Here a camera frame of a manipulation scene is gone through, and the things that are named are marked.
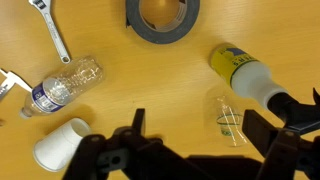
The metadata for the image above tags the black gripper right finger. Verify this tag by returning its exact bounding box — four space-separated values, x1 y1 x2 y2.
242 109 320 180

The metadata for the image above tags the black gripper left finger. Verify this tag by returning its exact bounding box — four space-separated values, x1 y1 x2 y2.
62 108 214 180

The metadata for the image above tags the white paper cup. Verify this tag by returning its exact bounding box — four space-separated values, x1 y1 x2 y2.
32 117 93 173

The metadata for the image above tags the yellow label spray bottle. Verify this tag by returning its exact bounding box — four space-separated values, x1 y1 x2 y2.
209 43 320 134

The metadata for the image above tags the clear plastic water bottle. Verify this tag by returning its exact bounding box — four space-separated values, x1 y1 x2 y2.
18 55 105 120

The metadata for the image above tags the black tape roll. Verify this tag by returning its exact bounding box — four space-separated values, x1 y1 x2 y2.
125 0 201 45

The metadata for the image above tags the metal digital caliper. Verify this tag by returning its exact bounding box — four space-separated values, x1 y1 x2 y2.
0 68 33 101

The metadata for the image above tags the silver adjustable wrench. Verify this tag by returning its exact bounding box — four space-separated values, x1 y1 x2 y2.
28 0 72 65

